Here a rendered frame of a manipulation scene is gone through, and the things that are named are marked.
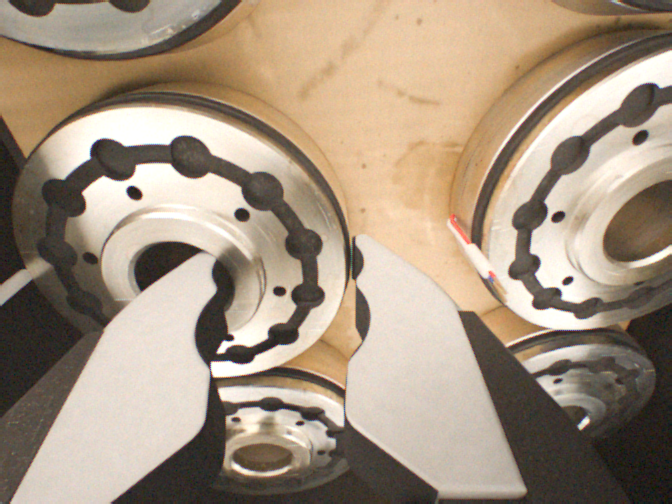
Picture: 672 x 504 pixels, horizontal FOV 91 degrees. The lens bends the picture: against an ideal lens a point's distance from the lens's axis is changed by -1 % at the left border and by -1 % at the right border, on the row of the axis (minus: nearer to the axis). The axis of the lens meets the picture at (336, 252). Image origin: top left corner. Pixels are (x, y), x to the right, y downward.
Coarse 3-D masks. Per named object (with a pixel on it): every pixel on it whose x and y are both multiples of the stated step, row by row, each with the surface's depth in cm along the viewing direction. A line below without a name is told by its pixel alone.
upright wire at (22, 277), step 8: (24, 272) 11; (8, 280) 10; (16, 280) 10; (24, 280) 11; (0, 288) 10; (8, 288) 10; (16, 288) 10; (0, 296) 10; (8, 296) 10; (0, 304) 10
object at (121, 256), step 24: (144, 216) 9; (168, 216) 9; (192, 216) 9; (216, 216) 10; (120, 240) 9; (144, 240) 9; (168, 240) 9; (192, 240) 9; (216, 240) 9; (240, 240) 10; (120, 264) 10; (240, 264) 10; (120, 288) 10; (144, 288) 11; (240, 288) 10; (264, 288) 11; (240, 312) 11
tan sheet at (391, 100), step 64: (320, 0) 10; (384, 0) 10; (448, 0) 10; (512, 0) 10; (0, 64) 10; (64, 64) 10; (128, 64) 10; (192, 64) 10; (256, 64) 11; (320, 64) 11; (384, 64) 11; (448, 64) 11; (512, 64) 11; (320, 128) 12; (384, 128) 12; (448, 128) 12; (384, 192) 13; (448, 192) 13; (448, 256) 15
